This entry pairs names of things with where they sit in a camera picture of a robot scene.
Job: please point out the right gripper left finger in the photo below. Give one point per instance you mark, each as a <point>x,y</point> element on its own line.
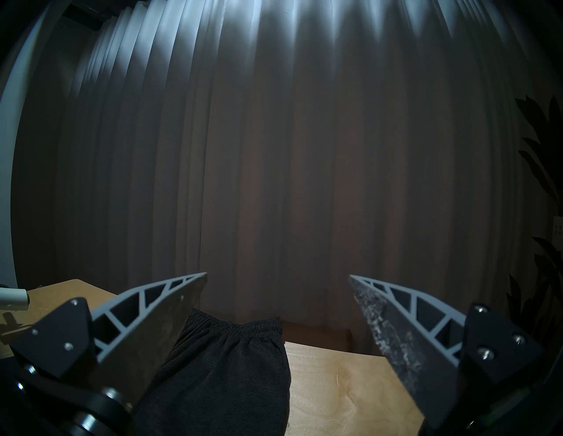
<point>145,334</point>

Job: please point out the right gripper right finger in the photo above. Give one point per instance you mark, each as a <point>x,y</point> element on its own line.
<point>418,351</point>

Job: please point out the dark grey pants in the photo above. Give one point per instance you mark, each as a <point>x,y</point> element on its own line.
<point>228,373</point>

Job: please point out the grey pleated curtain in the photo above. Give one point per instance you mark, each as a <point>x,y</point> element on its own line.
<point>286,154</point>

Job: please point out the tall dark leafy plant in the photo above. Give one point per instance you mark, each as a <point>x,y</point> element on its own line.
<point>541,145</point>

